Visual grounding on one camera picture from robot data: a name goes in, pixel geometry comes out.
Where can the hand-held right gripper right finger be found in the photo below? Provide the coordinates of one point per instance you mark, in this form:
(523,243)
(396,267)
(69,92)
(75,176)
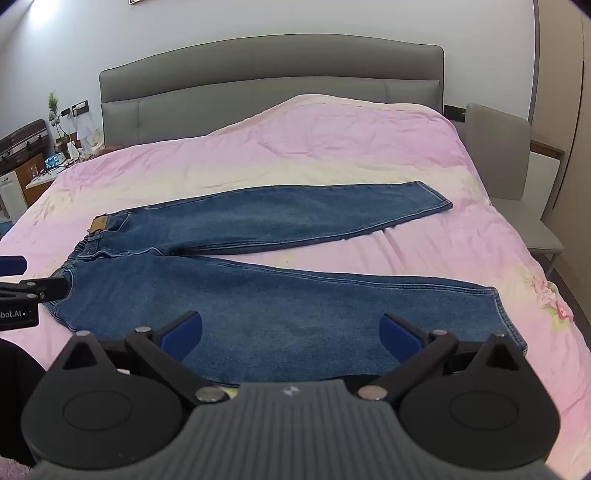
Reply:
(397,339)

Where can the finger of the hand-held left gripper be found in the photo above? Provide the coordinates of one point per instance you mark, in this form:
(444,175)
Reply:
(10,266)
(46,288)

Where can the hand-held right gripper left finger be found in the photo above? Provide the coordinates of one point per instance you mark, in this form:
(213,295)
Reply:
(182,339)

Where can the blue denim pants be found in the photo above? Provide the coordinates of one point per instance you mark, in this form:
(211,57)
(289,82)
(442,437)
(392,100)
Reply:
(277,304)

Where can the dark cloth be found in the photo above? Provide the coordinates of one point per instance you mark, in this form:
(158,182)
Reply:
(18,392)

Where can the wooden cabinet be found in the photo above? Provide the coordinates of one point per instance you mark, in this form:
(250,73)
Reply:
(30,177)

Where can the blue tissue box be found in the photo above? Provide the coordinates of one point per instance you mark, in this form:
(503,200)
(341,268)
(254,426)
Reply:
(54,160)

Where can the pink patterned cloth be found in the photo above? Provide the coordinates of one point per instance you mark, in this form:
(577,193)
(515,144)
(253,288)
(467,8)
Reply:
(11,468)

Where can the small green plant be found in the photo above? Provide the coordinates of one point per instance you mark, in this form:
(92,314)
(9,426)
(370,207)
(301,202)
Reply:
(53,105)

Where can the grey chair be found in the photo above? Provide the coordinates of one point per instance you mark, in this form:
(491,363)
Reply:
(498,152)

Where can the pink floral duvet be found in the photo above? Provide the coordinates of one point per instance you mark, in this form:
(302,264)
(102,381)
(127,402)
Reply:
(323,138)

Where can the grey upholstered headboard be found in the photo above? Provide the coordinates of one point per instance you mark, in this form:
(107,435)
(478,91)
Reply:
(258,69)

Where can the beige wardrobe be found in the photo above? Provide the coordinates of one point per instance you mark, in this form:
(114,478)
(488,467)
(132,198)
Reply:
(561,92)

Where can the black wall socket panel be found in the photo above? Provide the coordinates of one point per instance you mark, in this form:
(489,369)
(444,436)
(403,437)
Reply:
(76,108)

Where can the black wall socket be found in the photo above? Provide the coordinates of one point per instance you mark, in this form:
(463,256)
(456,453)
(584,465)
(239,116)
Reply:
(454,113)

